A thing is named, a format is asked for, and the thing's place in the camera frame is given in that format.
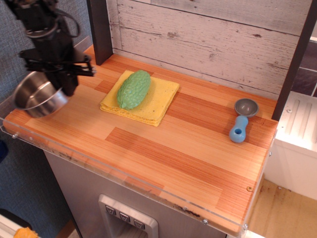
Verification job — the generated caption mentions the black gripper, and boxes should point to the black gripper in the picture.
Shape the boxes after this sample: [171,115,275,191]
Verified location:
[19,32,96,97]

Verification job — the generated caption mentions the silver metal pot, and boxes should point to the silver metal pot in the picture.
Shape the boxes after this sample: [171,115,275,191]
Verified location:
[13,71,68,118]

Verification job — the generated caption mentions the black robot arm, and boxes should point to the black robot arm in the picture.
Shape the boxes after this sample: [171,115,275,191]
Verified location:
[5,0,95,96]

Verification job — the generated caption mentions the blue and grey spoon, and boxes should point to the blue and grey spoon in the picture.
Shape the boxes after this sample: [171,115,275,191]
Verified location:
[229,98,259,143]

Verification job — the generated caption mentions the green toy bitter gourd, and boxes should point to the green toy bitter gourd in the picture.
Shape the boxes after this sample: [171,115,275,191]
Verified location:
[117,70,151,110]

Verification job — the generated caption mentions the yellow folded cloth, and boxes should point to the yellow folded cloth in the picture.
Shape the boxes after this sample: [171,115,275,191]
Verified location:
[100,70,179,126]

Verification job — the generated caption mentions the silver dispenser panel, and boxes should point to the silver dispenser panel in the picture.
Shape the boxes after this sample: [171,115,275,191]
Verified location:
[98,194,159,238]

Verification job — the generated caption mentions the yellow object at corner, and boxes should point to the yellow object at corner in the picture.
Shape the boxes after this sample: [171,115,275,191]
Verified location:
[13,227,39,238]

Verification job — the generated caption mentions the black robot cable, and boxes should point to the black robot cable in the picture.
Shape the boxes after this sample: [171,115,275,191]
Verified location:
[55,8,81,39]

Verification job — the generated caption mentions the dark left frame post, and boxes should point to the dark left frame post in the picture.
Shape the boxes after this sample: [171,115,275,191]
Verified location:
[87,0,113,65]

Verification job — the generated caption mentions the dark frame post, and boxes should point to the dark frame post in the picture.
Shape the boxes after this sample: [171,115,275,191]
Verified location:
[87,0,113,65]
[271,0,317,121]

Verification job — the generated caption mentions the dark right frame post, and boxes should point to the dark right frame post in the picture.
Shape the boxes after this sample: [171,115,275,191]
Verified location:
[271,0,317,121]

